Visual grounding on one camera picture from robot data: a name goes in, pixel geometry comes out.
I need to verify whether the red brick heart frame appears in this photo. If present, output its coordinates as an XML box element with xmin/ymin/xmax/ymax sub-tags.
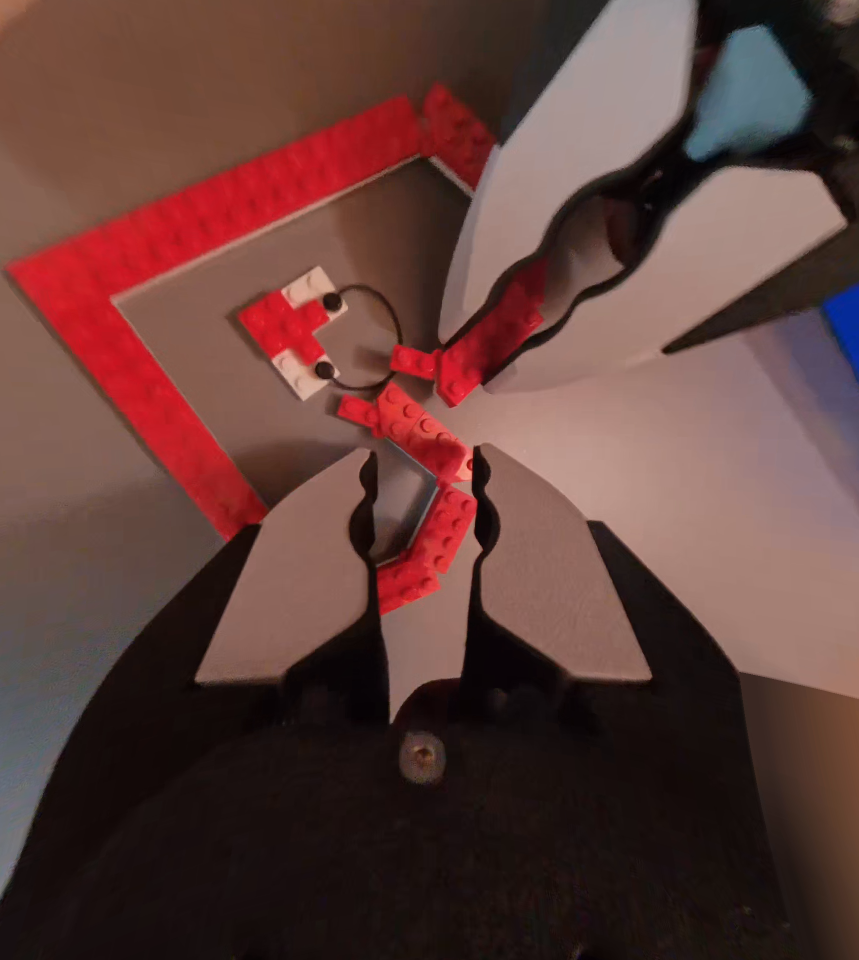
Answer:
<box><xmin>5</xmin><ymin>81</ymin><xmax>551</xmax><ymax>616</ymax></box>

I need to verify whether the small red plate brick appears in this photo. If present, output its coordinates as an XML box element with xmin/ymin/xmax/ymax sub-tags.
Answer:
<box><xmin>272</xmin><ymin>303</ymin><xmax>331</xmax><ymax>366</ymax></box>
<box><xmin>238</xmin><ymin>291</ymin><xmax>297</xmax><ymax>355</ymax></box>

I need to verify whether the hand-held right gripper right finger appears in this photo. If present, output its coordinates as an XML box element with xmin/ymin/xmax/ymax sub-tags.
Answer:
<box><xmin>468</xmin><ymin>444</ymin><xmax>654</xmax><ymax>685</ymax></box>

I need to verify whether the grey desk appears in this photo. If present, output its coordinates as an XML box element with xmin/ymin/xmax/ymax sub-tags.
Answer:
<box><xmin>0</xmin><ymin>0</ymin><xmax>859</xmax><ymax>960</ymax></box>

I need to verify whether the white plate brick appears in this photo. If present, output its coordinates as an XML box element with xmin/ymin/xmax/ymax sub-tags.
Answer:
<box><xmin>238</xmin><ymin>266</ymin><xmax>342</xmax><ymax>402</ymax></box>

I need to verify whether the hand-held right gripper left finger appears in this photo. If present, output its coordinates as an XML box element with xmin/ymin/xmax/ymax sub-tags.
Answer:
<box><xmin>194</xmin><ymin>447</ymin><xmax>380</xmax><ymax>687</ymax></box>

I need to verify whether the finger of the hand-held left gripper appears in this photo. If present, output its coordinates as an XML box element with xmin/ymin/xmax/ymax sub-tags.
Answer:
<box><xmin>437</xmin><ymin>0</ymin><xmax>701</xmax><ymax>348</ymax></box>
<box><xmin>482</xmin><ymin>165</ymin><xmax>849</xmax><ymax>395</ymax></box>

